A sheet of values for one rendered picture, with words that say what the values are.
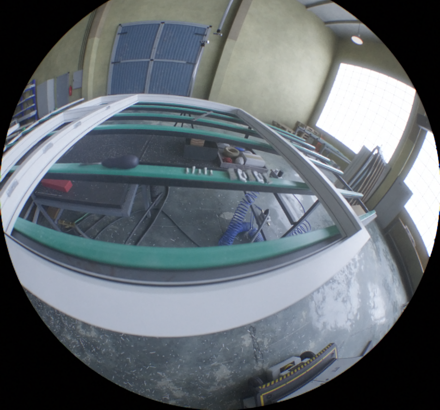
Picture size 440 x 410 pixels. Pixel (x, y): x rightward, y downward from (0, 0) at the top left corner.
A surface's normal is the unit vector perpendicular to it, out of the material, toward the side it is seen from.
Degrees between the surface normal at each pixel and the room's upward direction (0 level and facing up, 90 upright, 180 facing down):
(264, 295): 0
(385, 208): 90
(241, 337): 0
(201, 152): 90
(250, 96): 90
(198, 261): 0
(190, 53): 90
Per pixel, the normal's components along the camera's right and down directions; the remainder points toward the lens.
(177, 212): 0.26, -0.72
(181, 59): 0.19, 0.69
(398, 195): -0.95, -0.06
